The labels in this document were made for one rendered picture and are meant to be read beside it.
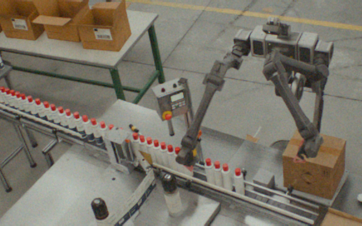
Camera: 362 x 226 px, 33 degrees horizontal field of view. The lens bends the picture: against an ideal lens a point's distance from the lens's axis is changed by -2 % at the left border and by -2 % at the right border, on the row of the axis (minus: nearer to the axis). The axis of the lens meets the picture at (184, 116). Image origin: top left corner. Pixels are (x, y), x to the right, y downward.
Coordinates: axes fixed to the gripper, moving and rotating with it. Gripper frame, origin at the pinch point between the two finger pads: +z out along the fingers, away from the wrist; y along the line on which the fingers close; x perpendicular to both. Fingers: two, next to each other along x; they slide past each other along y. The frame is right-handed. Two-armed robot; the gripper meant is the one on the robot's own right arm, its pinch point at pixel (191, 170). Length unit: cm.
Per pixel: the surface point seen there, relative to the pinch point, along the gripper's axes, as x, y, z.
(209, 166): 4.6, 10.2, -2.8
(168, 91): 12.1, -14.7, -45.7
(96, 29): 105, -157, 2
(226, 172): 4.8, 21.3, -2.6
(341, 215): 18, 86, 19
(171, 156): 4.3, -16.6, -1.1
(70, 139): 2, -102, 15
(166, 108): 8.5, -15.7, -35.3
